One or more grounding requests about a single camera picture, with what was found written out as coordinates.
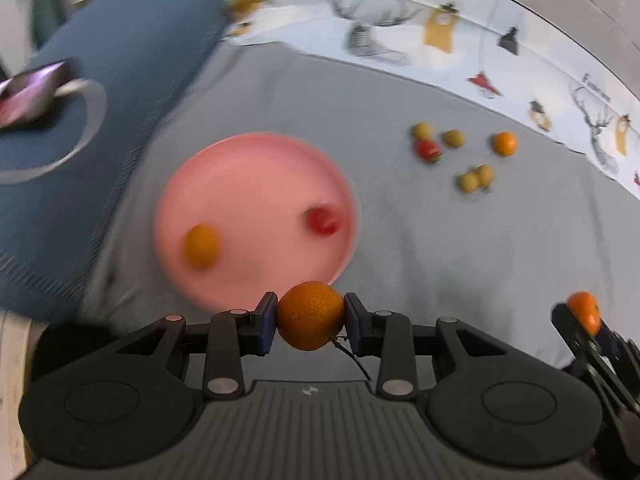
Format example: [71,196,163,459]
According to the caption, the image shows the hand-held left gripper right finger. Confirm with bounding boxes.
[344,292,507,402]

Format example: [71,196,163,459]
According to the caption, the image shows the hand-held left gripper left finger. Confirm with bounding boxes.
[107,291,279,402]

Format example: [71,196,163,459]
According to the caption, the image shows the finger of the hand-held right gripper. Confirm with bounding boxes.
[551,302,640,461]
[599,319,640,376]

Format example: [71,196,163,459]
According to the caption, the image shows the small orange with stem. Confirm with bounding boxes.
[276,281,373,382]

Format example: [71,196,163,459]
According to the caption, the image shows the red cherry tomato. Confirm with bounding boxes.
[304,204,342,236]
[415,139,445,165]

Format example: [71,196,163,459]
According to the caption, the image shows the pink round plate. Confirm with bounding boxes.
[154,132,360,311]

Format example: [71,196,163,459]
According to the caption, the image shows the grey blanket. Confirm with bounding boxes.
[82,40,640,378]

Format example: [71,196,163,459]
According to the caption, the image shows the white printed bedsheet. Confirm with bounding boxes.
[215,0,640,203]

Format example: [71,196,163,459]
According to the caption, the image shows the white bed edge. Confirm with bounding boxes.
[0,309,38,463]

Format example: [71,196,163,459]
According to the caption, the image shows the blue cushion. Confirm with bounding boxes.
[0,0,232,323]

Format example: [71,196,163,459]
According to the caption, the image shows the grey duvet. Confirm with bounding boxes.
[425,0,640,83]

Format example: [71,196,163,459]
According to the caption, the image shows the black smartphone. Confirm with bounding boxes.
[0,61,76,128]

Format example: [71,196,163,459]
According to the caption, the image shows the grey curtain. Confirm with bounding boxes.
[0,0,68,53]

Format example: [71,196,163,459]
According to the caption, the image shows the white charging cable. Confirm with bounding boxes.
[0,79,108,184]

